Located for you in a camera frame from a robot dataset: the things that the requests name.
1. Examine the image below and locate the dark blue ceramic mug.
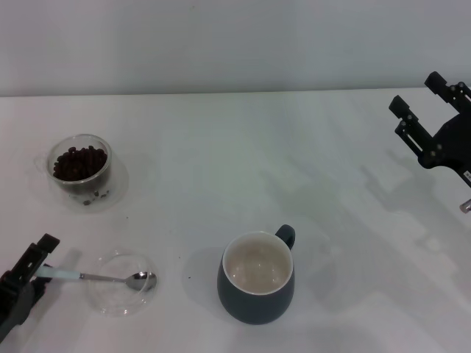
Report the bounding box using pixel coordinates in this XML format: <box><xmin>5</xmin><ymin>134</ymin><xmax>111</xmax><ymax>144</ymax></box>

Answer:
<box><xmin>216</xmin><ymin>224</ymin><xmax>297</xmax><ymax>326</ymax></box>

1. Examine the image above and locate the clear glass saucer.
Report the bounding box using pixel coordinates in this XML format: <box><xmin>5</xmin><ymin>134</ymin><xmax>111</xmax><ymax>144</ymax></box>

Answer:
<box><xmin>87</xmin><ymin>249</ymin><xmax>158</xmax><ymax>318</ymax></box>

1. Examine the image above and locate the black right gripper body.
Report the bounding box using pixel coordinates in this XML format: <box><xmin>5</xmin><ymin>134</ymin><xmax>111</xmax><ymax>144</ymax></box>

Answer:
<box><xmin>417</xmin><ymin>108</ymin><xmax>471</xmax><ymax>188</ymax></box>

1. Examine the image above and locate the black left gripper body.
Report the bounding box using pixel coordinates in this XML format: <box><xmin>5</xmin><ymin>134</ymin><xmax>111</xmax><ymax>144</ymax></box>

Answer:
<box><xmin>0</xmin><ymin>274</ymin><xmax>38</xmax><ymax>332</ymax></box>

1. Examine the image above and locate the double-walled clear glass cup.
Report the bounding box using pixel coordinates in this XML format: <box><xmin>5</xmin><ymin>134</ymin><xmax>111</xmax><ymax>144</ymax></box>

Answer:
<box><xmin>33</xmin><ymin>133</ymin><xmax>130</xmax><ymax>215</ymax></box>

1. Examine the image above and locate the blue-handled metal spoon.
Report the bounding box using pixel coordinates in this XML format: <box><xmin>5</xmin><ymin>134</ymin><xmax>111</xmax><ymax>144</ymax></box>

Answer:
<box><xmin>34</xmin><ymin>265</ymin><xmax>158</xmax><ymax>293</ymax></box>

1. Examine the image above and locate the coffee beans pile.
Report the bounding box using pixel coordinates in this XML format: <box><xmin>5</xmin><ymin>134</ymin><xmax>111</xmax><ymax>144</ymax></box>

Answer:
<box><xmin>52</xmin><ymin>145</ymin><xmax>108</xmax><ymax>182</ymax></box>

